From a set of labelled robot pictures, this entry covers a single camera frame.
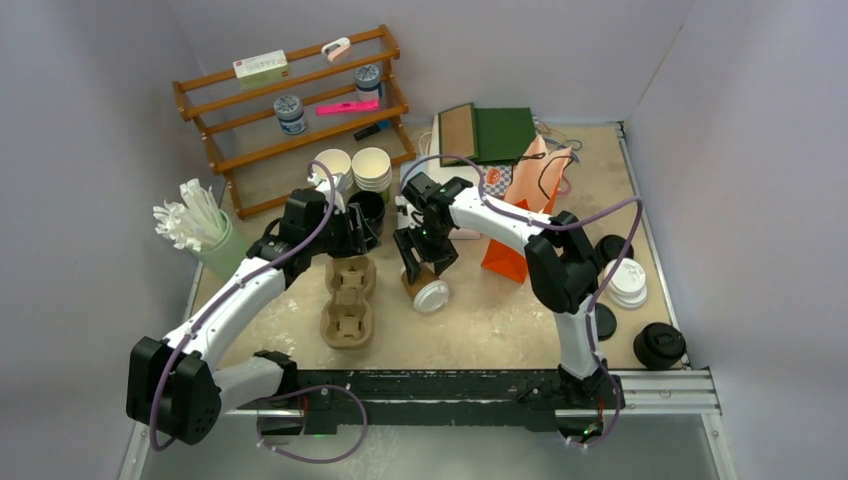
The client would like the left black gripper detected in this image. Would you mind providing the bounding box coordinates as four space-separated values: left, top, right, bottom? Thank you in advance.
306 203 379 259

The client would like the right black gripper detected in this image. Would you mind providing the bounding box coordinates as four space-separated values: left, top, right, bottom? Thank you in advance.
395 220 460 285

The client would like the white cup lid picked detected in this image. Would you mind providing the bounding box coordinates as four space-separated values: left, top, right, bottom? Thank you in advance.
412 279 451 314

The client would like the orange paper bag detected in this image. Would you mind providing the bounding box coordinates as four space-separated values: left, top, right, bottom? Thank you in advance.
481 135 573 284

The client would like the brown paper cup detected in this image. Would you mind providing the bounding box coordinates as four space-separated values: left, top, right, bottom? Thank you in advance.
400 264 439 300

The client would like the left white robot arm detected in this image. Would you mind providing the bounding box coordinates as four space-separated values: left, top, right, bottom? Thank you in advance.
126 189 382 445

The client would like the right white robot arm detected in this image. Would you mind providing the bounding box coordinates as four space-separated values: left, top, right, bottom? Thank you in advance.
393 173 604 407

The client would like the black paper cup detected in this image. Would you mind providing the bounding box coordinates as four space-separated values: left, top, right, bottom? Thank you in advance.
348 191 386 238

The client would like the right white cup stack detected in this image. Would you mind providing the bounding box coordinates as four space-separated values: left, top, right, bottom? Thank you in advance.
351 147 392 204

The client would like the white cup stack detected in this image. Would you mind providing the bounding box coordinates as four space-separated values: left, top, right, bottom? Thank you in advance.
351 147 392 204
314 148 354 197

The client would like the pulp cup carrier tray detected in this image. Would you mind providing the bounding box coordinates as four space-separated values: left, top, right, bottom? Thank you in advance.
319 256 376 350

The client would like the left white cup stack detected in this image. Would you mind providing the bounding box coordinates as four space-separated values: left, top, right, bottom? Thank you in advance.
314 148 354 197

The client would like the blue checkered paper bag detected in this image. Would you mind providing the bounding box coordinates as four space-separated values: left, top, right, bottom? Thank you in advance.
483 165 515 200

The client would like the black blue marker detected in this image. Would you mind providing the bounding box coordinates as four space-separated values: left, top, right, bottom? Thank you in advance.
353 119 391 141

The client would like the green paper bag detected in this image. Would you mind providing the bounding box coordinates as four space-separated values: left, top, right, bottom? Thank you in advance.
435 103 536 164

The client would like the pink marker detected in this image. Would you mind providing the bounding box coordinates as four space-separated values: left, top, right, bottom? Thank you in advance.
315 99 381 116

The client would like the blue white jar left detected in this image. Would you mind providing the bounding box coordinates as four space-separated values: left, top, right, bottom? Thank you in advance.
273 95 308 135

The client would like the blue white jar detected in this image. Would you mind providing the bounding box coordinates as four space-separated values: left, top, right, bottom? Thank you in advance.
273 95 308 135
354 64 383 102

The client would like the green straw holder cup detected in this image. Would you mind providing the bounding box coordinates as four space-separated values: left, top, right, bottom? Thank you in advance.
194 211 248 281

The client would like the blue white jar right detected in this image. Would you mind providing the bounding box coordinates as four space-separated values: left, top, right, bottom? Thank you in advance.
354 64 383 102

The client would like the black cup lid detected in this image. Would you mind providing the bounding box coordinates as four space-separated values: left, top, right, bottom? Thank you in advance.
595 303 618 341
595 234 635 263

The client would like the white pink clip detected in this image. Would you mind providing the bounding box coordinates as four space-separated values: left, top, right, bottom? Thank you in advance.
321 37 352 65

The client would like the white cup lid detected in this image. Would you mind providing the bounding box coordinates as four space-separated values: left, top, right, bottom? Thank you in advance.
603 258 648 309

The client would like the white green box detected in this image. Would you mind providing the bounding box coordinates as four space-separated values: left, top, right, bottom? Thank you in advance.
232 50 291 90

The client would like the black lid stack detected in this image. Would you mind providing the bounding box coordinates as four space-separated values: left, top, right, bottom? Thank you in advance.
633 322 686 371

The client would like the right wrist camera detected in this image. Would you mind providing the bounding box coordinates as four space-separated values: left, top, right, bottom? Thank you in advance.
395 196 421 229

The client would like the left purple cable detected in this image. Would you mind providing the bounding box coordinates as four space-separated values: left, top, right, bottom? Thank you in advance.
148 160 370 466

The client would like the purple cable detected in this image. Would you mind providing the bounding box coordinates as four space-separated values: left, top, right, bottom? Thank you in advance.
399 155 645 452
148 160 370 466

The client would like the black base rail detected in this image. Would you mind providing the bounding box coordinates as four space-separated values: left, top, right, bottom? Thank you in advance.
139 367 723 439

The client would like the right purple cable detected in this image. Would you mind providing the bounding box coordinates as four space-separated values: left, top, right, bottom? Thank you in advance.
399 155 645 452

